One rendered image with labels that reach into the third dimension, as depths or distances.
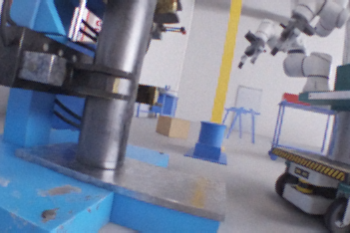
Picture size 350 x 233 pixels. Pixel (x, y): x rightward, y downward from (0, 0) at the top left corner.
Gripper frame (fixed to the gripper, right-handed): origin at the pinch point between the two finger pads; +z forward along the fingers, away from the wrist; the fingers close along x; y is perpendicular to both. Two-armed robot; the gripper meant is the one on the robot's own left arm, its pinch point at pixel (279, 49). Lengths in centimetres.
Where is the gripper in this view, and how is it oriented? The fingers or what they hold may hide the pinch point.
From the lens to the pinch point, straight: 111.1
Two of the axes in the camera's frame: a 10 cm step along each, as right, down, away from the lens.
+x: -0.9, 1.2, -9.9
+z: -5.6, 8.1, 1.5
